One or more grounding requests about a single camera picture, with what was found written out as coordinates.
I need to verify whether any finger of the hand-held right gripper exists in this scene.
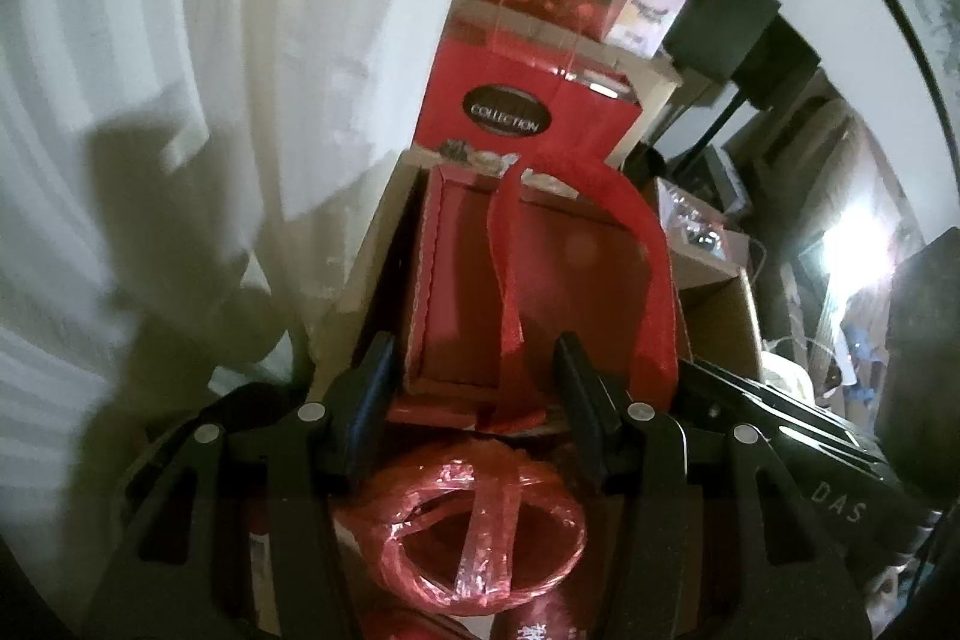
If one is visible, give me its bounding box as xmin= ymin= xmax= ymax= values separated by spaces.
xmin=750 ymin=385 xmax=882 ymax=461
xmin=675 ymin=357 xmax=796 ymax=442

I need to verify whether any white curtain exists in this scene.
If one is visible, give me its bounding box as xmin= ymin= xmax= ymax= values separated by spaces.
xmin=0 ymin=0 xmax=518 ymax=453

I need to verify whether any clear plastic packet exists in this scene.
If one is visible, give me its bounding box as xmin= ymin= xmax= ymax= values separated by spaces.
xmin=655 ymin=175 xmax=732 ymax=262

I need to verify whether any small white box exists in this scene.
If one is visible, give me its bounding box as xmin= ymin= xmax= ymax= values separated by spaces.
xmin=602 ymin=0 xmax=692 ymax=58

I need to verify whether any red plastic-wrapped round item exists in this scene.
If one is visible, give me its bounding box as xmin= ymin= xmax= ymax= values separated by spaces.
xmin=332 ymin=440 xmax=591 ymax=620

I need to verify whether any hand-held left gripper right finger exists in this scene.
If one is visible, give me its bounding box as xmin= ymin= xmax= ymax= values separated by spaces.
xmin=551 ymin=332 xmax=880 ymax=640

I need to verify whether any red bag with oval label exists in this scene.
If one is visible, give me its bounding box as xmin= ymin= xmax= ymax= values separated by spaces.
xmin=415 ymin=0 xmax=644 ymax=170

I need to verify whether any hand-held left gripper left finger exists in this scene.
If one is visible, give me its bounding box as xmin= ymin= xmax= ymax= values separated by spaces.
xmin=82 ymin=331 xmax=400 ymax=640

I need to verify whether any black speaker on stand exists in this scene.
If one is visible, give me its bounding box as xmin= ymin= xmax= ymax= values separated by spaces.
xmin=662 ymin=0 xmax=782 ymax=157
xmin=697 ymin=16 xmax=824 ymax=161

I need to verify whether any red gift box with handle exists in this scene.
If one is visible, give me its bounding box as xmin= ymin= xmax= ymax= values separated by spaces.
xmin=390 ymin=149 xmax=685 ymax=438

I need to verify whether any large cardboard box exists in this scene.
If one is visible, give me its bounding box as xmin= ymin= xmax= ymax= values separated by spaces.
xmin=304 ymin=145 xmax=767 ymax=640

